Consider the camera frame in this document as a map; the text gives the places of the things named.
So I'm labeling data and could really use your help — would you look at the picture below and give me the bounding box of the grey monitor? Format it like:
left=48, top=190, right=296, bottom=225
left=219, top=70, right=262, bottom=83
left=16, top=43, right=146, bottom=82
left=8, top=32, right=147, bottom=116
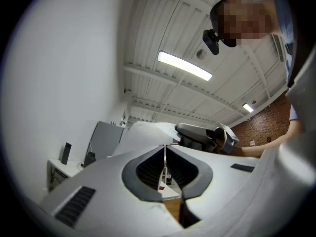
left=89, top=121, right=124, bottom=161

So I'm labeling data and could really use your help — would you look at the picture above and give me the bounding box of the black thermos bottle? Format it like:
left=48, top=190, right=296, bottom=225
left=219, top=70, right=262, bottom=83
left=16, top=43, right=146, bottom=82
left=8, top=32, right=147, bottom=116
left=61, top=142, right=73, bottom=165

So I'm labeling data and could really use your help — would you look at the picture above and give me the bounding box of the black head-mounted camera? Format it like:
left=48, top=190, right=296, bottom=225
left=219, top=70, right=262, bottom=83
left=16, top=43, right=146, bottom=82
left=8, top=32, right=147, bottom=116
left=202, top=29, right=220, bottom=56

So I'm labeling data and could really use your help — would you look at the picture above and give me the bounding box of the person's right forearm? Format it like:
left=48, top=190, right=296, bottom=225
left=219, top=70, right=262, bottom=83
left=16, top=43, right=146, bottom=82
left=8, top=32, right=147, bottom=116
left=231, top=119, right=306, bottom=159

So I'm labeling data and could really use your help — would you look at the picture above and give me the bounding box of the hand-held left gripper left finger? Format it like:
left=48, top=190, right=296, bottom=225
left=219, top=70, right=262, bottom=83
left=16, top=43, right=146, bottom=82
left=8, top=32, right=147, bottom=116
left=39, top=144, right=185, bottom=237

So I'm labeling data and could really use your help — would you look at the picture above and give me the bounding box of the person's head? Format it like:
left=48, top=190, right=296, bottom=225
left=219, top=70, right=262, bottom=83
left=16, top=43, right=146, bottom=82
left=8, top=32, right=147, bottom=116
left=209, top=0, right=275, bottom=48

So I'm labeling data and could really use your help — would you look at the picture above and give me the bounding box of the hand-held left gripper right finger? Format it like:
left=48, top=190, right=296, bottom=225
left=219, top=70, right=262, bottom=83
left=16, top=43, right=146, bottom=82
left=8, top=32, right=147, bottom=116
left=166, top=145, right=260, bottom=237

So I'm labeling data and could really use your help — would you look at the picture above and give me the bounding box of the person's blue shirt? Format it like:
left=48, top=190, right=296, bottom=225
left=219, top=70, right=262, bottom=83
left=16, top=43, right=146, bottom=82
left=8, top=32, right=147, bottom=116
left=268, top=0, right=297, bottom=123

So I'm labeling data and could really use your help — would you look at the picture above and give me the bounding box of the black kettle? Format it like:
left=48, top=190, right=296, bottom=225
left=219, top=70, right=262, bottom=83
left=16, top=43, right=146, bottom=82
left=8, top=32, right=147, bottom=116
left=83, top=151, right=96, bottom=168

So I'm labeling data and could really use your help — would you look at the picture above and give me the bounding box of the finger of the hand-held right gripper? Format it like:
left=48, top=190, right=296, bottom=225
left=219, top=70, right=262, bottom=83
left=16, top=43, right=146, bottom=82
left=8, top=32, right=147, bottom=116
left=181, top=136, right=218, bottom=154
left=176, top=122, right=216, bottom=140

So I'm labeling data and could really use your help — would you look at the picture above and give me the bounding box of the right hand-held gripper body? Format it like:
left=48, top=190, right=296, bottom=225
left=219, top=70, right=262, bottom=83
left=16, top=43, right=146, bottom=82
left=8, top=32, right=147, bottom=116
left=213, top=122, right=240, bottom=156

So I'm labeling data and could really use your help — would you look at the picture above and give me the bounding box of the ceiling air vent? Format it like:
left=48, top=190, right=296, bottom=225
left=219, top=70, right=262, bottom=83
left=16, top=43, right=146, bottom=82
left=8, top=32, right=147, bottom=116
left=271, top=33, right=287, bottom=63

